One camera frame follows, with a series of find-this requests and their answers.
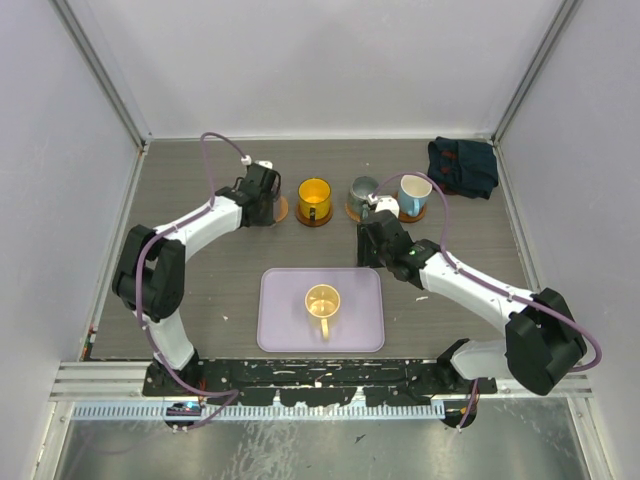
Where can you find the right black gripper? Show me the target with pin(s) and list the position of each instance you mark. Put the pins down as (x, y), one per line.
(364, 257)

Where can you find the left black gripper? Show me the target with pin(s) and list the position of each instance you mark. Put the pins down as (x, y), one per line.
(267, 219)

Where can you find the small woven rattan coaster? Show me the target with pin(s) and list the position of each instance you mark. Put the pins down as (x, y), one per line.
(280, 209)

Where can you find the dark wooden coaster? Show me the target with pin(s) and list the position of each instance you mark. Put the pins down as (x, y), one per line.
(313, 223)
(411, 209)

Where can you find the large woven rattan coaster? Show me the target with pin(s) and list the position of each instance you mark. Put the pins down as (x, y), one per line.
(351, 213)

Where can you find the yellow transparent mug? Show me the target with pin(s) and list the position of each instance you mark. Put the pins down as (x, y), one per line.
(314, 199)

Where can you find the grey metallic mug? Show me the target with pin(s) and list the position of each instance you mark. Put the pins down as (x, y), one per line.
(357, 198)

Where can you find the white and blue mug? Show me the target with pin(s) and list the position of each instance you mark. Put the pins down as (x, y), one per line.
(415, 186)

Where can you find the cream mug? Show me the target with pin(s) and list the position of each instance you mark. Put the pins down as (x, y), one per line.
(323, 303)

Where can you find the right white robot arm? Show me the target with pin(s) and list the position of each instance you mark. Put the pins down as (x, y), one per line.
(539, 344)

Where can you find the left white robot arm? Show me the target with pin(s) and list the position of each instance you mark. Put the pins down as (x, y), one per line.
(150, 275)

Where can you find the dark blue folded cloth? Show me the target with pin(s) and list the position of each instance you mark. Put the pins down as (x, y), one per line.
(463, 167)

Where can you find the lilac plastic tray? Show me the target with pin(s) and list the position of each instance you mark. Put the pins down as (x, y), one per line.
(285, 326)

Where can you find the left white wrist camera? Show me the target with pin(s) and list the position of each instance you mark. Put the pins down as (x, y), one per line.
(247, 161)

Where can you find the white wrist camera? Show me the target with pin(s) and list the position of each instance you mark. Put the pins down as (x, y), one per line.
(376, 204)
(247, 161)

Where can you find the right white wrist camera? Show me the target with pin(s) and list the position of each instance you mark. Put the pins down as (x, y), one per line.
(376, 204)

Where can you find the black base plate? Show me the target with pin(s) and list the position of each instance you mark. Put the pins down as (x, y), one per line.
(322, 383)

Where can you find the white slotted cable duct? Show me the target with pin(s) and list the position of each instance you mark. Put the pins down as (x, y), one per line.
(166, 410)

